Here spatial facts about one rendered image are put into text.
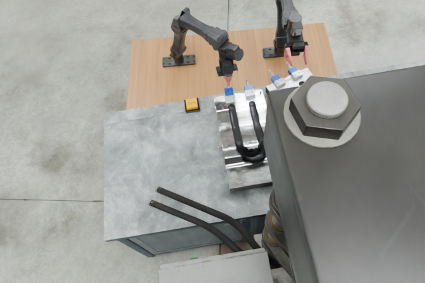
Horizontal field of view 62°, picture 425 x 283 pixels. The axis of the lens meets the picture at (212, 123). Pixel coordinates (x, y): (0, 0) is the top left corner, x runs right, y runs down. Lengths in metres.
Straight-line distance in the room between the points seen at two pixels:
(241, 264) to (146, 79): 1.39
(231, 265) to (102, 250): 1.76
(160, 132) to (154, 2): 2.04
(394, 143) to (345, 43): 2.82
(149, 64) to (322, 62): 1.01
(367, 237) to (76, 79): 3.08
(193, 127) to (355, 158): 1.45
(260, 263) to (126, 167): 1.07
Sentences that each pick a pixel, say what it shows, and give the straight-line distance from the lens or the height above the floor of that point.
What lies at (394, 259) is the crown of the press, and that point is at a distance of 0.52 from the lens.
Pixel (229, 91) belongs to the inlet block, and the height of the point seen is 0.94.
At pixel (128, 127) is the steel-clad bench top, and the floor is 0.80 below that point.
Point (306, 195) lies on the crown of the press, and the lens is 0.51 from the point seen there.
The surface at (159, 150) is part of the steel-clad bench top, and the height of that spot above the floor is 0.80.
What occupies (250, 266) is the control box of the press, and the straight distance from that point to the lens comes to 1.03.
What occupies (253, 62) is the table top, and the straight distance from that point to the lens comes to 2.13.
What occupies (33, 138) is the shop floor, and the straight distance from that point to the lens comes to 3.25.
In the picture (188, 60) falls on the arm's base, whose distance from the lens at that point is 2.16.
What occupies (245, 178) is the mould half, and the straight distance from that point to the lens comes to 1.73.
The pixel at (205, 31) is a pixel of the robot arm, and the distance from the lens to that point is 1.68.
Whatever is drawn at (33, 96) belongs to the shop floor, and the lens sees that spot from 3.48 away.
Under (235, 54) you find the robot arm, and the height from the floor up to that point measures 1.22.
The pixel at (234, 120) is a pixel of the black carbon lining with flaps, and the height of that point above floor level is 0.88.
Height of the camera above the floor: 2.49
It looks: 62 degrees down
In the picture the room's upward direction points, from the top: 10 degrees counter-clockwise
